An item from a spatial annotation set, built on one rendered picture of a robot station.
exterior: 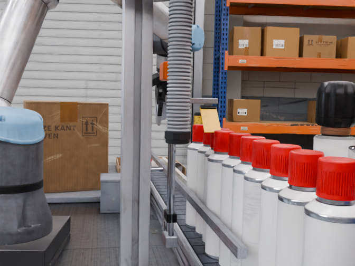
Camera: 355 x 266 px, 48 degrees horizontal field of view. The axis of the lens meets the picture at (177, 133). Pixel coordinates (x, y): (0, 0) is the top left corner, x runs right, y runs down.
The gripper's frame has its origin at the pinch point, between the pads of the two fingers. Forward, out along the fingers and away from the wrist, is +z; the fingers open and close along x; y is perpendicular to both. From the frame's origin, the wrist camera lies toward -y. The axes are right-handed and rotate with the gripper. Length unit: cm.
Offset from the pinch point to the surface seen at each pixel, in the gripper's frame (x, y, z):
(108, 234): -56, -18, 3
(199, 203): -76, -3, -18
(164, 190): -36.0, -2.1, 5.4
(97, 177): -21.0, -20.4, 9.6
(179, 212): -57, -2, -2
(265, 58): 263, 149, 39
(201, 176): -68, -1, -18
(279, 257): -102, -2, -29
